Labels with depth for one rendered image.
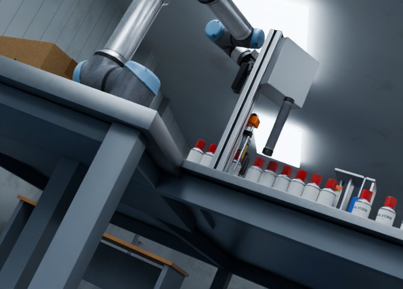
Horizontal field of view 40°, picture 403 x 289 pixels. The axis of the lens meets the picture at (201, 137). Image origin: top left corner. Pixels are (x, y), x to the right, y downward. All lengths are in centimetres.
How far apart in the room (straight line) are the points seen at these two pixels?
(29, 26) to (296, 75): 293
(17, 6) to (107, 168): 339
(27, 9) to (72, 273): 357
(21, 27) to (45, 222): 314
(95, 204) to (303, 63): 114
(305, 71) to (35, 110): 108
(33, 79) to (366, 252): 73
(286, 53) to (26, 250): 105
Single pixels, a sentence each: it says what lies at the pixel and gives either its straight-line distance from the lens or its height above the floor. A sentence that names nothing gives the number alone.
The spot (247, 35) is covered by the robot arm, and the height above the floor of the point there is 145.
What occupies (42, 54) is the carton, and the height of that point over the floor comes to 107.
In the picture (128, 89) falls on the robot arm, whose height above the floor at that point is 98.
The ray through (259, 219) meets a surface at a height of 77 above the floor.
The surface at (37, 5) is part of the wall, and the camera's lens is 451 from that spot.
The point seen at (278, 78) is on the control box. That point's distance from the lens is 186.
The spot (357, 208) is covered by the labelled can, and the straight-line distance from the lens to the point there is 178.
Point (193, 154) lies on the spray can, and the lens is 197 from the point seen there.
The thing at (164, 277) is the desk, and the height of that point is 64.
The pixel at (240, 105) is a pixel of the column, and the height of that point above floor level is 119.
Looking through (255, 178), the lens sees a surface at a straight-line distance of 187.
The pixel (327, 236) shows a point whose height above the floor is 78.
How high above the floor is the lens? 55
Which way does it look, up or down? 16 degrees up
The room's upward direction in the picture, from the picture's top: 25 degrees clockwise
